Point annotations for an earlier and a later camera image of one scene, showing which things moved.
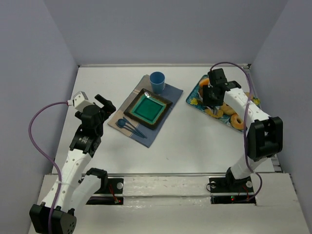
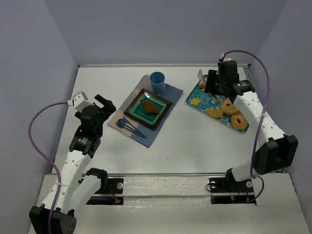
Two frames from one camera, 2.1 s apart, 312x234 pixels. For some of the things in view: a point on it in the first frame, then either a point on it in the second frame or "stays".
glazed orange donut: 234,123 stays
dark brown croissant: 201,91 → 149,107
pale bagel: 226,109 stays
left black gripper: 105,107 stays
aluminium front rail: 157,174 stays
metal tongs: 215,110 → 214,98
